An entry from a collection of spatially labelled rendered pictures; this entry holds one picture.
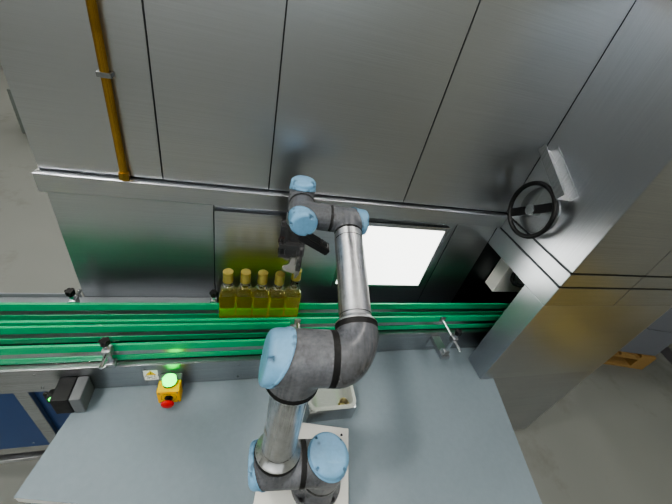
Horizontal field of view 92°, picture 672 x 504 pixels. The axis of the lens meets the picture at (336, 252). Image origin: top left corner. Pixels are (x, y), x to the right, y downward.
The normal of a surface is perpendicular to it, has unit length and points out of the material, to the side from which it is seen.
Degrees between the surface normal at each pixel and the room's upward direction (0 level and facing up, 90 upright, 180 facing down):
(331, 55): 90
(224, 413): 0
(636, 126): 90
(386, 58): 90
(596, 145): 90
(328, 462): 7
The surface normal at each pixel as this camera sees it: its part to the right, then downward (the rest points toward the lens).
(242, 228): 0.19, 0.63
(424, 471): 0.21, -0.78
